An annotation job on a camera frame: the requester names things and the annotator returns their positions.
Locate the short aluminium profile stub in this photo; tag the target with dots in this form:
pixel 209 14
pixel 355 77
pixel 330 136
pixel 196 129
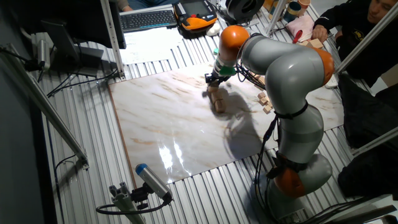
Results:
pixel 124 202

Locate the teal cylinder can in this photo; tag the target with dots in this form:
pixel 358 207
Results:
pixel 292 11

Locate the white power strip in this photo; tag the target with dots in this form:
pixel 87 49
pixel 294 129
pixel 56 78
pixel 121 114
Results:
pixel 331 83

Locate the black computer monitor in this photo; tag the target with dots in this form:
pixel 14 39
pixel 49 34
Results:
pixel 62 18

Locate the grey camera blue cap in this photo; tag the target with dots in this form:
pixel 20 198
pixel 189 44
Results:
pixel 152 180

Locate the small wooden cube block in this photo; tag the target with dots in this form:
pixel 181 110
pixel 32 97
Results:
pixel 261 95
pixel 263 100
pixel 267 109

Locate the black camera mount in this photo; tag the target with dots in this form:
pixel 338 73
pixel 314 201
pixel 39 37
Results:
pixel 140 196

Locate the tan paper cup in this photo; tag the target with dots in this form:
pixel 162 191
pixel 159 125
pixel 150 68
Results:
pixel 304 4

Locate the pink cloth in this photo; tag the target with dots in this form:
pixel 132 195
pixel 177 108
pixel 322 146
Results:
pixel 303 24

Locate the marble pattern board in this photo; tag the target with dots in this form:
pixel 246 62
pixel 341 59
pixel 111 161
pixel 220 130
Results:
pixel 171 124

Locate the person right hand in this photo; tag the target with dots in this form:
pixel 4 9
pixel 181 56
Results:
pixel 319 32

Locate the person in black hoodie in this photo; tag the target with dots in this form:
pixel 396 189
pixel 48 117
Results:
pixel 373 49

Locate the person right forearm black sleeve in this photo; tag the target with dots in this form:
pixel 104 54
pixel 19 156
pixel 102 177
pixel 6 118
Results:
pixel 335 17

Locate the black monitor stand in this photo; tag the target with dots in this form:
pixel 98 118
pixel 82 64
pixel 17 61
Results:
pixel 71 53

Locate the silver cylindrical device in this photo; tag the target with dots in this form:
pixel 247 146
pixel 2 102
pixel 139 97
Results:
pixel 43 54

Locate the orange black teach pendant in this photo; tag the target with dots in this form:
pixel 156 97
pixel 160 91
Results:
pixel 194 15

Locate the printed white paper sheet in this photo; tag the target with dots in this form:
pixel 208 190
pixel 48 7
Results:
pixel 149 45

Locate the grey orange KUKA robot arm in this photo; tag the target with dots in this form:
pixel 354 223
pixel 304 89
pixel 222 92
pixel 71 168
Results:
pixel 289 77

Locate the black fabric bag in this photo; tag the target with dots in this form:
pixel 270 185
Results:
pixel 370 174
pixel 367 118

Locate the aluminium profile beam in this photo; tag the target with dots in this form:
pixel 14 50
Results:
pixel 367 37
pixel 40 102
pixel 113 40
pixel 276 15
pixel 376 141

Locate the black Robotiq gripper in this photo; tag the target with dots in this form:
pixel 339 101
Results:
pixel 217 78

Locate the small red object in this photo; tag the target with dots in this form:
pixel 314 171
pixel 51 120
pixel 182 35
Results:
pixel 298 35

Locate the seated person blue jeans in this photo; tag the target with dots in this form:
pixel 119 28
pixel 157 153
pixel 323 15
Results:
pixel 149 3

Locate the black computer keyboard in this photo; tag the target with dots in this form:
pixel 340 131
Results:
pixel 147 19

